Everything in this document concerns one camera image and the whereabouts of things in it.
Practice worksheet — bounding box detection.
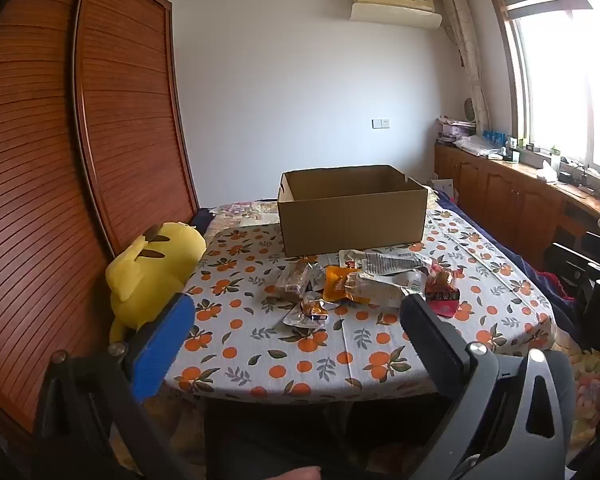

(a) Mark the black chair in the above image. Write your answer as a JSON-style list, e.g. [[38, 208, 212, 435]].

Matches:
[[544, 231, 600, 352]]

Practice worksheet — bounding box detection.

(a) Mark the yellow plush toy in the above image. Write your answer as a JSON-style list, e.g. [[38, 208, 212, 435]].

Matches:
[[105, 221, 207, 346]]

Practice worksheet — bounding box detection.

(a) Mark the brown wooden wardrobe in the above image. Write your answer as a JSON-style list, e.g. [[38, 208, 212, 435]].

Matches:
[[0, 0, 201, 441]]

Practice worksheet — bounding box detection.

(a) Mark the brown cardboard box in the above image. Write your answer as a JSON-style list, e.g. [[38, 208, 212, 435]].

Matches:
[[277, 164, 429, 258]]

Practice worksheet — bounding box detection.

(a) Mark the clear crumpled snack packet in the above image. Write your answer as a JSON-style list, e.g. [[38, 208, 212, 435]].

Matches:
[[347, 270, 427, 309]]

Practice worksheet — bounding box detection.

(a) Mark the orange print tablecloth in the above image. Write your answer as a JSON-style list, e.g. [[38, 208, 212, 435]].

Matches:
[[162, 207, 556, 406]]

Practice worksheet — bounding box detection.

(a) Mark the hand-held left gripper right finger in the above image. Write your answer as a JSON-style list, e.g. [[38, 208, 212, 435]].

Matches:
[[399, 292, 567, 480]]

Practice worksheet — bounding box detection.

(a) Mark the patterned white curtain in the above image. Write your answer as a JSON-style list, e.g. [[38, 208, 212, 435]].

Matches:
[[440, 0, 491, 133]]

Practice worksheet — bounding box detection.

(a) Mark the white air conditioner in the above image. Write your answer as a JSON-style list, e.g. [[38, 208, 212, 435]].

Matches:
[[349, 0, 443, 28]]

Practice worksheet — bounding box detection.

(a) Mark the orange snack packet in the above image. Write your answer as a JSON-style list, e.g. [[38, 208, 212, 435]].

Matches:
[[324, 265, 368, 302]]

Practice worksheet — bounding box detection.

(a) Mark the clear packet brown snack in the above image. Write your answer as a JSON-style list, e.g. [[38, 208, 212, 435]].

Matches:
[[274, 260, 326, 302]]

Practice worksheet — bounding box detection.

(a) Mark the person's leg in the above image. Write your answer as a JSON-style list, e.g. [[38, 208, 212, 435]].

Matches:
[[550, 350, 579, 461]]

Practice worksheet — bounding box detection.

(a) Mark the pink box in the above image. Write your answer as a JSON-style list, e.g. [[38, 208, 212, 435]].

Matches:
[[436, 119, 477, 142]]

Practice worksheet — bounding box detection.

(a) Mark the small silver snack packet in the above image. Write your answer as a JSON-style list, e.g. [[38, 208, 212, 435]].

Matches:
[[282, 294, 332, 328]]

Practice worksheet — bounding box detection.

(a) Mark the floral blanket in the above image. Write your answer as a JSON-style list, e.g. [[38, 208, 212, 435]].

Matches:
[[205, 201, 282, 231]]

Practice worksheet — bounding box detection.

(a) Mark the clear plastic bag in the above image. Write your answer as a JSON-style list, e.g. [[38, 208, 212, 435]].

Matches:
[[454, 134, 502, 159]]

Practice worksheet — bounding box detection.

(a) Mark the brown wooden low cabinet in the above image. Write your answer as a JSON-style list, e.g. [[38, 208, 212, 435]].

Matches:
[[434, 142, 600, 281]]

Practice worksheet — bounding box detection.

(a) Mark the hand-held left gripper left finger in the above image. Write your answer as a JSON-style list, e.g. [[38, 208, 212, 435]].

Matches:
[[32, 292, 197, 480]]

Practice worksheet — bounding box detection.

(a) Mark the dark blue blanket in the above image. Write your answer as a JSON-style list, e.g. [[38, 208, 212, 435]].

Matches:
[[430, 187, 581, 311]]

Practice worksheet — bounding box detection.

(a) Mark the wooden framed window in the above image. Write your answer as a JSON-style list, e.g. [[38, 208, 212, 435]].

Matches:
[[485, 0, 600, 181]]

